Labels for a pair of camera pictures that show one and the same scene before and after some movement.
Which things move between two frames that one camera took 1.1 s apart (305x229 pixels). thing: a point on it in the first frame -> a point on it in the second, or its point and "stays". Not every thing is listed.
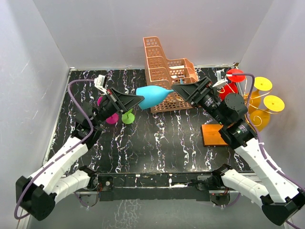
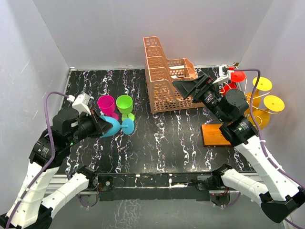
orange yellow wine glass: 260,83 stays
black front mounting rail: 188,186 stays
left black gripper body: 109,107 -> 87,126
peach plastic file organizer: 167,72 stays
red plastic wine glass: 238,76 stays
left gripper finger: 125,101 -> 102,127
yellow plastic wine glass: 260,119 stays
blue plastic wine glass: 153,95 -> 127,126
